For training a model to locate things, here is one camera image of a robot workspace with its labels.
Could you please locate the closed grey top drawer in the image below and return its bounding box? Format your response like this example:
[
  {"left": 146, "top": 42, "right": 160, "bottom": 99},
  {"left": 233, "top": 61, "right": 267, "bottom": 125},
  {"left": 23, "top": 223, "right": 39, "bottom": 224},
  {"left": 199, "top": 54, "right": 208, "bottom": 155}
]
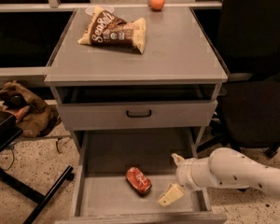
[{"left": 58, "top": 101, "right": 217, "bottom": 131}]

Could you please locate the clear plastic cup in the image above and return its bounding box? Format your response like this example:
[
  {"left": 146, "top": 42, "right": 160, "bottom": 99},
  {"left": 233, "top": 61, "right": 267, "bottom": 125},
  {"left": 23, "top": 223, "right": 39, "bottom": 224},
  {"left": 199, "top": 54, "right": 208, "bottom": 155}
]
[{"left": 85, "top": 5, "right": 114, "bottom": 16}]

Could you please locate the black chair left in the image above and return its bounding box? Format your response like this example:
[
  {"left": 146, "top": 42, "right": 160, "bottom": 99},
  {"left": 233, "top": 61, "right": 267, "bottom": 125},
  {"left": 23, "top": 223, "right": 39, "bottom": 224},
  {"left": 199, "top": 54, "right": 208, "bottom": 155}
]
[{"left": 0, "top": 104, "right": 75, "bottom": 224}]

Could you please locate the black drawer handle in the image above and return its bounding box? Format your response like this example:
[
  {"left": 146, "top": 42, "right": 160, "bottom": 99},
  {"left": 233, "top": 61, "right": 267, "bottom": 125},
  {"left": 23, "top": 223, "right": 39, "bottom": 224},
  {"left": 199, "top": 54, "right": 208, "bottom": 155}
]
[{"left": 126, "top": 109, "right": 152, "bottom": 119}]

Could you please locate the open grey middle drawer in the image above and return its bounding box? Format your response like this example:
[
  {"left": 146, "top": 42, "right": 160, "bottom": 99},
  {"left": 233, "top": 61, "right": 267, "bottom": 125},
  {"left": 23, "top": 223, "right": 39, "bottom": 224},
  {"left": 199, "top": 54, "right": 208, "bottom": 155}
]
[{"left": 56, "top": 128, "right": 227, "bottom": 224}]

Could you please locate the black office chair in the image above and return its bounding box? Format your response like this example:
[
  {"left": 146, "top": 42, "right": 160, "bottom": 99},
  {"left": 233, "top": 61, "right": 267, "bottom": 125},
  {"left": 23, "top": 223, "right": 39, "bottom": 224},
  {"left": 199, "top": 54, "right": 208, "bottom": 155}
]
[{"left": 197, "top": 0, "right": 280, "bottom": 158}]

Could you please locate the brown backpack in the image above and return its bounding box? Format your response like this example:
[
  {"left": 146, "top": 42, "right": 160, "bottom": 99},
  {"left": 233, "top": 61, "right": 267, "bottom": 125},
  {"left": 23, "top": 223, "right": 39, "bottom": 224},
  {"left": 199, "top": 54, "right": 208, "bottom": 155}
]
[{"left": 0, "top": 81, "right": 61, "bottom": 138}]

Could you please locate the black cable on floor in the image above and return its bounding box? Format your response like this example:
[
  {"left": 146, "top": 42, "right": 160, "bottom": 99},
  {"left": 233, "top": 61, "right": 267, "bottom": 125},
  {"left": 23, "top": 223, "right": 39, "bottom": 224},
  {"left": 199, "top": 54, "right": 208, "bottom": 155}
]
[{"left": 0, "top": 137, "right": 73, "bottom": 172}]

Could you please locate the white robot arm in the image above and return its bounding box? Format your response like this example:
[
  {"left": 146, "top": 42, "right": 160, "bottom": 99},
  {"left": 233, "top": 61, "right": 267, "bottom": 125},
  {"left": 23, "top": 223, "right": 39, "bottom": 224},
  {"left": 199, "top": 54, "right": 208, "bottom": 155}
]
[{"left": 158, "top": 147, "right": 280, "bottom": 206}]

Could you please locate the orange fruit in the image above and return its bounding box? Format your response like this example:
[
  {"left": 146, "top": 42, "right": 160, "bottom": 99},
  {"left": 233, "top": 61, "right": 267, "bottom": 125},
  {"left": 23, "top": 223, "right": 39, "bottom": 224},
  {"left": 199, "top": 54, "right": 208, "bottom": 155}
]
[{"left": 149, "top": 0, "right": 165, "bottom": 10}]

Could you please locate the brown sea salt chip bag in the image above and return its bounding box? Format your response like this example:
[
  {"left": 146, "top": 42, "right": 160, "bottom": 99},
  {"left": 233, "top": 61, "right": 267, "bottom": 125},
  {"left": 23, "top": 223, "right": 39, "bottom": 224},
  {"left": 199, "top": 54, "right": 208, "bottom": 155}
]
[{"left": 77, "top": 11, "right": 146, "bottom": 53}]

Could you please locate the grey drawer cabinet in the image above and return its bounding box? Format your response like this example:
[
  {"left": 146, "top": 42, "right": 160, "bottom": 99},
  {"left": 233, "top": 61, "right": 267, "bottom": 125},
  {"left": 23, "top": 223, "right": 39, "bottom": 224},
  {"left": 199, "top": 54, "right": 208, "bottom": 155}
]
[{"left": 43, "top": 5, "right": 230, "bottom": 224}]

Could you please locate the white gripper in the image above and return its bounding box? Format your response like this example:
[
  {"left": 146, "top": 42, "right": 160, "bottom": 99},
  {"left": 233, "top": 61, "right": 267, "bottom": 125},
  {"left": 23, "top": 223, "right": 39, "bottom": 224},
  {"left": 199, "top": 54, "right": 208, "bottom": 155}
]
[{"left": 158, "top": 153, "right": 196, "bottom": 206}]

